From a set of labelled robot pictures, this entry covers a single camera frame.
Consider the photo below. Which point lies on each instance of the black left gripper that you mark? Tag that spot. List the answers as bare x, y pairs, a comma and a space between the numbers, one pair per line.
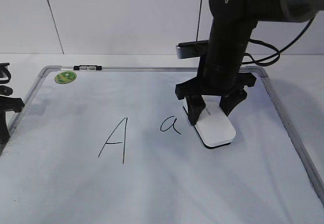
7, 103

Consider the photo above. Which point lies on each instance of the white whiteboard eraser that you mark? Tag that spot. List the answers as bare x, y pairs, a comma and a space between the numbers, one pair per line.
213, 127

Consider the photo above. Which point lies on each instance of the round green sticker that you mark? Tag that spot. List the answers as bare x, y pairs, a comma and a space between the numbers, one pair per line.
65, 77

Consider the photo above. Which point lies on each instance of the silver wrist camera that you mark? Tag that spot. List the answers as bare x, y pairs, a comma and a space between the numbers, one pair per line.
191, 49

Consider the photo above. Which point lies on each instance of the whiteboard with aluminium frame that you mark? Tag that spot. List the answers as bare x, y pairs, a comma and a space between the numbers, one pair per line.
116, 147

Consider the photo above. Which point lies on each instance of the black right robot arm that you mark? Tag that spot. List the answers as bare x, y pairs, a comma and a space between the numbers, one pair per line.
220, 57

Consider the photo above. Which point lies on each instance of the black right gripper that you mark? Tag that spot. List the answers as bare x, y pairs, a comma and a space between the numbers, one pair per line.
229, 86

